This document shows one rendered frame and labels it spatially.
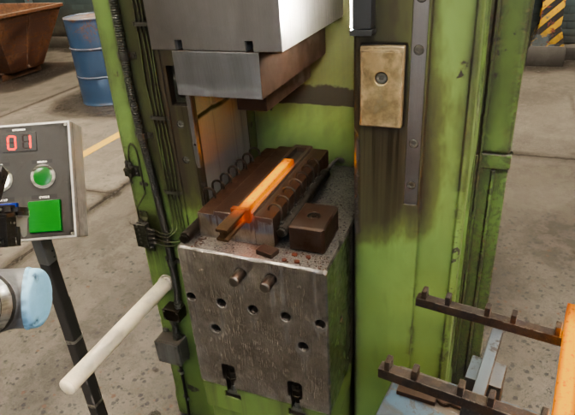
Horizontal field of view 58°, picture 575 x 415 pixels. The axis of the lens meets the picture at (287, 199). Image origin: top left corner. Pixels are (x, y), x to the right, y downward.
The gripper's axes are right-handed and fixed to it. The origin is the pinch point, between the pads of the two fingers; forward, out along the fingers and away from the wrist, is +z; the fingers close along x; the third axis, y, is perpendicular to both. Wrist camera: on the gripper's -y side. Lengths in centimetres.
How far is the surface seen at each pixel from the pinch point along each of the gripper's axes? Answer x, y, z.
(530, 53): 359, -159, 461
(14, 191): -6.6, -5.7, 11.1
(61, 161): 4.6, -11.9, 11.1
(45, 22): -225, -280, 573
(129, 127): 17.3, -22.0, 26.5
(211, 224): 38.8, 6.0, 13.2
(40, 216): -0.7, 0.9, 10.3
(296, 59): 62, -30, 5
